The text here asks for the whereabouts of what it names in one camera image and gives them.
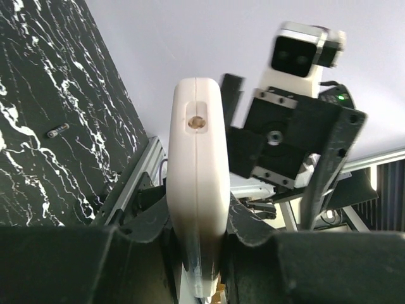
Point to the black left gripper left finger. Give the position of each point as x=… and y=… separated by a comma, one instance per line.
x=90, y=264

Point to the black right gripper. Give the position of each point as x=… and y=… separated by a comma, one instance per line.
x=281, y=131

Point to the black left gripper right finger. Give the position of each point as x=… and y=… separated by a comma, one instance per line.
x=264, y=265

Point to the white red remote control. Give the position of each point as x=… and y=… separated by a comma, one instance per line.
x=198, y=180

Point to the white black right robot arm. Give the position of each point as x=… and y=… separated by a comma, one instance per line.
x=335, y=98

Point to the small dark battery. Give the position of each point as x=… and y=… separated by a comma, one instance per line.
x=57, y=130

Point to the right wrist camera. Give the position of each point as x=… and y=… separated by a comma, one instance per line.
x=299, y=55

